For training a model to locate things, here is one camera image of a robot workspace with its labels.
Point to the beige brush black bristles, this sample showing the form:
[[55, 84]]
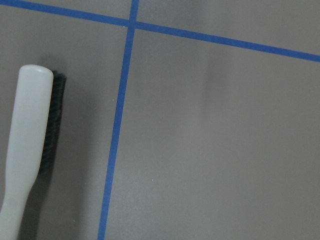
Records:
[[34, 130]]

